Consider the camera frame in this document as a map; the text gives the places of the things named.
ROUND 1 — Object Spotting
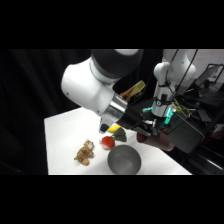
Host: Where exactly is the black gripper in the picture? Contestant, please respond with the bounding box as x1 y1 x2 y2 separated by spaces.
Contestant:
116 109 159 138

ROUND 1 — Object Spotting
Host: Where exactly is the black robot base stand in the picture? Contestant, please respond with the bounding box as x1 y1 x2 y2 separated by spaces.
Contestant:
133 97 206 155

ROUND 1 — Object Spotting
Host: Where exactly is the grey metal bowl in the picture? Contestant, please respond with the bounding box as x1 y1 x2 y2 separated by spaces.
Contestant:
106 144 143 175

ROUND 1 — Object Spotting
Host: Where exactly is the green toy broccoli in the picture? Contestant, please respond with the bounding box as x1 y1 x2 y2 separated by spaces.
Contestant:
111 127 128 143

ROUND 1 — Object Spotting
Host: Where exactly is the red toy strawberry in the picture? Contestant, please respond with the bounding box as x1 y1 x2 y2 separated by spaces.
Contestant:
100 135 117 151

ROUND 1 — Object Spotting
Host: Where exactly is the tiger plush toy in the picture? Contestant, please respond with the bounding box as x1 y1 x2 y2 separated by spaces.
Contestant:
73 138 96 167

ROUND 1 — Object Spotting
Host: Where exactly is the dark laptop monitor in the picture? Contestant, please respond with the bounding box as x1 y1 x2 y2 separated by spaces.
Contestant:
194 63 224 90

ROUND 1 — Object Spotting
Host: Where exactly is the black curtain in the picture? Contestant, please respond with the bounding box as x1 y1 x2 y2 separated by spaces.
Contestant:
0 49 164 175

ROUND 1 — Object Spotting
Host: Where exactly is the yellow green cable bundle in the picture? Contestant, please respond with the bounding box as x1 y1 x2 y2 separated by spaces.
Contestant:
171 98 198 120

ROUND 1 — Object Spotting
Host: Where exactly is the yellow wrist camera mount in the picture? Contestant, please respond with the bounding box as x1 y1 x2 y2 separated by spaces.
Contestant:
120 80 147 102

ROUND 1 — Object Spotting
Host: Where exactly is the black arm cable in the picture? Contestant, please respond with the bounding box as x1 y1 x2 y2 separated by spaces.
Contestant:
166 49 200 100

